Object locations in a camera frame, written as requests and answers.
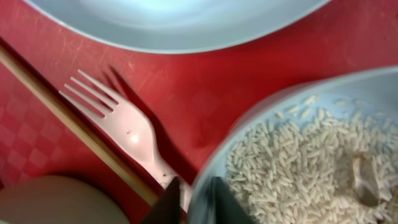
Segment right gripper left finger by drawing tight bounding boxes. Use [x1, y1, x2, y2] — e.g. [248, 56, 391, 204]
[141, 177, 181, 224]

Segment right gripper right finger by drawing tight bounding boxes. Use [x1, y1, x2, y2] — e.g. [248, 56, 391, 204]
[211, 177, 254, 224]

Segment rice and food scraps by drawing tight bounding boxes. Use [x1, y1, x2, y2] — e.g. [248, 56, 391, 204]
[226, 95, 397, 223]

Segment light blue bowl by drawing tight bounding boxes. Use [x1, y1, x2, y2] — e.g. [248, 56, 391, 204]
[187, 67, 397, 223]

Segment yellow plastic cup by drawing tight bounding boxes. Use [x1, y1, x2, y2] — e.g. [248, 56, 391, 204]
[1, 175, 129, 224]

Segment light blue plate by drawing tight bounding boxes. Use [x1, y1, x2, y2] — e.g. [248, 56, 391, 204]
[26, 0, 329, 54]

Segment white plastic fork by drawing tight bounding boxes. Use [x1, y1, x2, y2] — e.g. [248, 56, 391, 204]
[58, 68, 193, 212]

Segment red plastic tray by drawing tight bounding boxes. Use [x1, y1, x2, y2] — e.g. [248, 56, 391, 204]
[1, 0, 397, 223]

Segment wooden chopstick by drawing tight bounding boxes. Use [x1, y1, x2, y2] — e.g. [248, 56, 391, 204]
[1, 47, 159, 205]

